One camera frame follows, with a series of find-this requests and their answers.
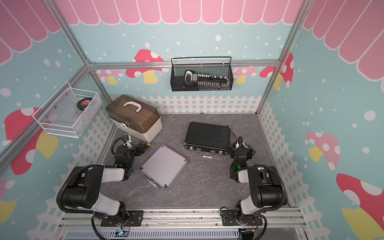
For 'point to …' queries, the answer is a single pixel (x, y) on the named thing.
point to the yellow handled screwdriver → (148, 144)
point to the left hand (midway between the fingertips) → (135, 143)
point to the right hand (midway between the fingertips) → (241, 144)
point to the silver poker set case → (163, 168)
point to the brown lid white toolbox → (136, 117)
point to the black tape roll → (82, 103)
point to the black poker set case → (207, 139)
